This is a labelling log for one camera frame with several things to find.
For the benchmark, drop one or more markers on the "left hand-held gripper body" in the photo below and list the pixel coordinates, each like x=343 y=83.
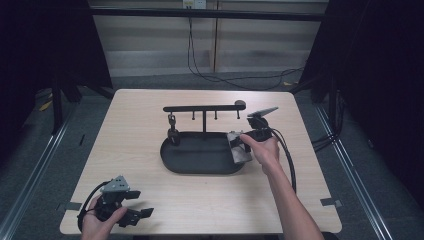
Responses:
x=111 y=201

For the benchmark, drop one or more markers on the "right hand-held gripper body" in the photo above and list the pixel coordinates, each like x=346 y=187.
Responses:
x=260 y=125

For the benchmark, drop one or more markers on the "beige patterned key pouch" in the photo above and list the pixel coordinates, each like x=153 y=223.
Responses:
x=240 y=153

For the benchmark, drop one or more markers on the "black key rack with tray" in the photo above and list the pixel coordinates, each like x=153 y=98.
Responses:
x=203 y=153

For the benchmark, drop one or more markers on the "black car key fob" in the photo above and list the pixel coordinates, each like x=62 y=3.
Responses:
x=173 y=131

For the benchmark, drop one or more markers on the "person's right hand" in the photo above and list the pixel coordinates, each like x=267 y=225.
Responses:
x=265 y=151

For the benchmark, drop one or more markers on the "person's left hand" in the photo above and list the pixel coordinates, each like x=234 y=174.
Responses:
x=98 y=225

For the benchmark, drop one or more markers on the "grey tape strip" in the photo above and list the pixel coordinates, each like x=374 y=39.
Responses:
x=330 y=202
x=69 y=206

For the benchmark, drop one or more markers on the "black metal stand leg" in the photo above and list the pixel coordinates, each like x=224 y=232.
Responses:
x=56 y=106

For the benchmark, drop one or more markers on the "yellow floor tape piece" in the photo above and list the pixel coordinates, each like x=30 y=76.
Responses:
x=45 y=106

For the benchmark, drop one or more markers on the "dark curtain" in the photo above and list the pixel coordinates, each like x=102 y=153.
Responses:
x=376 y=83
x=50 y=43

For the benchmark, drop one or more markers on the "metal floor rail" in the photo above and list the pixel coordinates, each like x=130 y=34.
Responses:
x=35 y=173
x=353 y=173

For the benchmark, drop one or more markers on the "black horizontal frame bar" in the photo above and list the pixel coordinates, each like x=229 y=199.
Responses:
x=206 y=14

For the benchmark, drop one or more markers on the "white wall socket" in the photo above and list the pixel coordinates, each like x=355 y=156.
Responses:
x=194 y=4

